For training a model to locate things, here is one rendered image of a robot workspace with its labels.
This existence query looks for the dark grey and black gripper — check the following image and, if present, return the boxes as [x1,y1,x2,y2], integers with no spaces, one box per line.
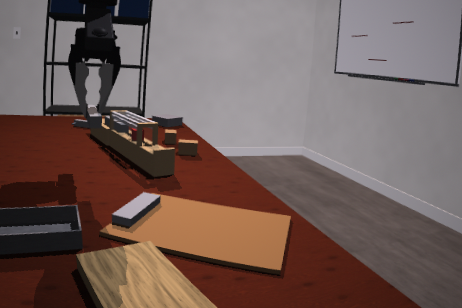
[68,0,121,118]

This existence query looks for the tan flat board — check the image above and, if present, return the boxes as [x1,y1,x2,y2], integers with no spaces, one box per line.
[99,192,291,275]

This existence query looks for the small brown block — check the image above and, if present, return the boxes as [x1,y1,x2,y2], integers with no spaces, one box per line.
[178,139,198,156]
[165,129,177,144]

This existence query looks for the light brown wooden board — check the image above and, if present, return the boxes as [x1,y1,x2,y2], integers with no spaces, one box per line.
[76,241,217,308]

